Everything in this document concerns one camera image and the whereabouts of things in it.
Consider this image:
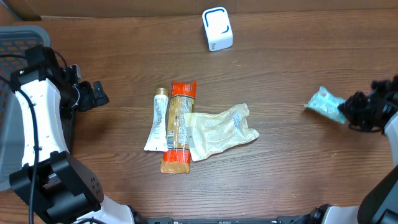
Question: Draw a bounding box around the red orange pasta package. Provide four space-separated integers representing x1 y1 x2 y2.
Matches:
160 82 197 174

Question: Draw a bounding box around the grey plastic mesh basket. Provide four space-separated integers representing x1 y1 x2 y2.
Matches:
0 24 75 192

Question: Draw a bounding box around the beige plastic pouch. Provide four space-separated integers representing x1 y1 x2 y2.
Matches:
184 103 259 162

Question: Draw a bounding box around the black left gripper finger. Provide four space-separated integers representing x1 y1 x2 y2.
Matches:
93 81 109 107
77 81 95 111

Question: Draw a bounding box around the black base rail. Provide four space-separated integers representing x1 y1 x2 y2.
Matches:
146 216 299 224

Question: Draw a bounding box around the teal snack packet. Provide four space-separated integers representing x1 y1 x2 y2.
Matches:
305 86 346 124

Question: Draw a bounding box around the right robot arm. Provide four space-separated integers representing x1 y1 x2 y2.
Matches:
290 76 397 224

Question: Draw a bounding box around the brown cardboard backdrop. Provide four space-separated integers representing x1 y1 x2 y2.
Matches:
4 0 397 21

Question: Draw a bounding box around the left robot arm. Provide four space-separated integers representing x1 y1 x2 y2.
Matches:
9 45 143 223

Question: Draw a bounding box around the white tube gold cap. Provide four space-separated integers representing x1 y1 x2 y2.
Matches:
144 88 169 152

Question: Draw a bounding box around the white barcode scanner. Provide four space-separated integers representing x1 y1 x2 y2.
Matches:
201 7 233 52

